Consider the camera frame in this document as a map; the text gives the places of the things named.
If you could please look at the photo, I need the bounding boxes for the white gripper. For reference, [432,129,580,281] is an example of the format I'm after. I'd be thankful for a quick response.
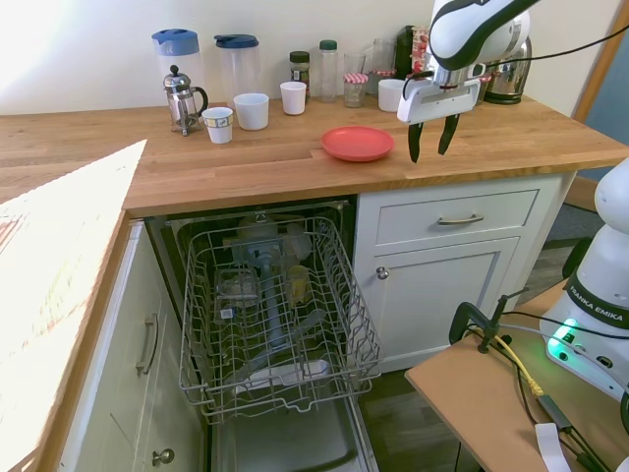
[396,63,487,164]

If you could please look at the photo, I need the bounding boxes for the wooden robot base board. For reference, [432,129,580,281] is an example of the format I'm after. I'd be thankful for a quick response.
[404,279,629,472]

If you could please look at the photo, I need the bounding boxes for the steel dishwasher door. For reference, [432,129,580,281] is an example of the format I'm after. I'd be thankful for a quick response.
[210,392,379,472]

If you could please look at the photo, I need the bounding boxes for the white ceramic bowl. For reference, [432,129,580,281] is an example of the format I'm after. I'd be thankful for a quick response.
[377,78,407,113]

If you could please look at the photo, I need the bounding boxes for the glass jar gingham lid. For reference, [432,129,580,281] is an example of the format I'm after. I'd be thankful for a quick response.
[366,69,398,97]
[342,72,370,109]

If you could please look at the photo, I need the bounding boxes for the red printed carton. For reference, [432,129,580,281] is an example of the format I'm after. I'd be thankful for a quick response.
[410,26,436,75]

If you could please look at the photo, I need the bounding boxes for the black box container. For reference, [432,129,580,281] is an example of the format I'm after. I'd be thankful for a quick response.
[395,25,417,80]

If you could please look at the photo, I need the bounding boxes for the stainless steel kettle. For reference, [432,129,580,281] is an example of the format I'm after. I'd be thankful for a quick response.
[484,36,534,105]

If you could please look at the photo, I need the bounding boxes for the tall empty glass jar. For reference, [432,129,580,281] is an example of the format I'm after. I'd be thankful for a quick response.
[372,37,398,73]

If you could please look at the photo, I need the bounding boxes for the clear drinking glass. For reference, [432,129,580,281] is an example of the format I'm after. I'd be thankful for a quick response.
[343,51,368,99]

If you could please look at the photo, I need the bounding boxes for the clear bottle green lid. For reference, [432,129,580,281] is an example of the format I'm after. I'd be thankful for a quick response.
[317,39,339,103]

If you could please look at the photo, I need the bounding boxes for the white ribbed cup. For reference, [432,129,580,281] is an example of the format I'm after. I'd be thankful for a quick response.
[279,81,308,117]

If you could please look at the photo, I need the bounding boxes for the coffee jar black lid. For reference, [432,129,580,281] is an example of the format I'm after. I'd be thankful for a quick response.
[288,50,312,94]

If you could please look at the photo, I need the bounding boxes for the black metal clamp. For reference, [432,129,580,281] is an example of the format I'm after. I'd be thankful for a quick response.
[449,289,530,354]

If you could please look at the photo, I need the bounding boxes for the white ceramic mug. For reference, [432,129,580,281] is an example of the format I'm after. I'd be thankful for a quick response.
[232,91,270,132]

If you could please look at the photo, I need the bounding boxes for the yellow plastic cup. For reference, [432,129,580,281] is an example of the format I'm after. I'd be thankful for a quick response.
[286,265,311,304]

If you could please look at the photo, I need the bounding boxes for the clear pitcher dark blue lid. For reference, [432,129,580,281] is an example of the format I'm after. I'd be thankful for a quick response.
[213,32,260,108]

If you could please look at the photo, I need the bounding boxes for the small patterned paper cup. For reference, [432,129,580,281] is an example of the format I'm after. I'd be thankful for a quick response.
[200,106,233,145]

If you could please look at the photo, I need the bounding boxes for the clear plastic container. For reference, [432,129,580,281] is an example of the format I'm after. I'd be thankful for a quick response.
[213,268,260,321]

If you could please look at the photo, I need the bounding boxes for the glass French press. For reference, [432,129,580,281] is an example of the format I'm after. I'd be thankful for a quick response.
[163,64,209,138]

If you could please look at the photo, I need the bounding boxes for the clear pitcher light blue lid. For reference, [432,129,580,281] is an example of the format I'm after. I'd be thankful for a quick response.
[150,28,205,107]

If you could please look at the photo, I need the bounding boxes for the white paper strip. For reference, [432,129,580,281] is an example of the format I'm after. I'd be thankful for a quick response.
[534,421,571,472]

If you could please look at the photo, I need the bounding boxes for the metal bar cabinet handle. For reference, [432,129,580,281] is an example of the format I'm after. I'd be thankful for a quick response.
[437,212,486,226]
[135,313,159,378]

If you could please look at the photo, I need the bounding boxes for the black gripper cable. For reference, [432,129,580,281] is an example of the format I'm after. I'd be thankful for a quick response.
[510,19,629,63]

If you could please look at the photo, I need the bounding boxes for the grey wire dishwasher rack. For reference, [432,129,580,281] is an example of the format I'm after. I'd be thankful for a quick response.
[177,215,384,427]

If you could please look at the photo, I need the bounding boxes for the yellow cable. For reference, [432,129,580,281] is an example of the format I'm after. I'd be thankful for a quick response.
[493,333,544,397]

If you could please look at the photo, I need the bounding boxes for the black cable adapter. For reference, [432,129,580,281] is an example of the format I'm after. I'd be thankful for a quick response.
[538,392,574,432]

